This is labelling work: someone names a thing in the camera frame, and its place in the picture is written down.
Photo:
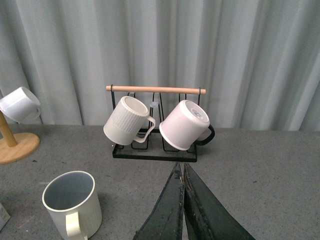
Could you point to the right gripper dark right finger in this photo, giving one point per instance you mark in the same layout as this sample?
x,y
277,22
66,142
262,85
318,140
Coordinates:
x,y
206,218

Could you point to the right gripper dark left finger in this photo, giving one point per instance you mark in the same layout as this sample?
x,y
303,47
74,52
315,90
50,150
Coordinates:
x,y
166,219

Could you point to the cream ribbed mug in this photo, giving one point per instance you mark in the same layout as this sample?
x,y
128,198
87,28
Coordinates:
x,y
72,201
126,120

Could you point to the blue Pascual milk carton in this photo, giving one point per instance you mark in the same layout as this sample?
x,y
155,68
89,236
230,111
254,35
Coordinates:
x,y
4,216

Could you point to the cream ribbed mug on rack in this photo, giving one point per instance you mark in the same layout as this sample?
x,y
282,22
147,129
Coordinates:
x,y
126,120

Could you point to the grey-white curtain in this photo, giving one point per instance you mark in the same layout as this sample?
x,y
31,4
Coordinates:
x,y
259,60

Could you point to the wooden mug tree stand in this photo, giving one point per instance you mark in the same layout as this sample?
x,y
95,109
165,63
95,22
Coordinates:
x,y
14,147

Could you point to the white mug on tree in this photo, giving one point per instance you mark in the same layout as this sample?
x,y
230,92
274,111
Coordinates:
x,y
20,105

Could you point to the white mug black handle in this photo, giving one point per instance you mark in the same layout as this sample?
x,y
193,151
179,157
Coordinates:
x,y
187,124

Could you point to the black wire mug rack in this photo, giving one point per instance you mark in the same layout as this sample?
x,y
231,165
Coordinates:
x,y
155,147

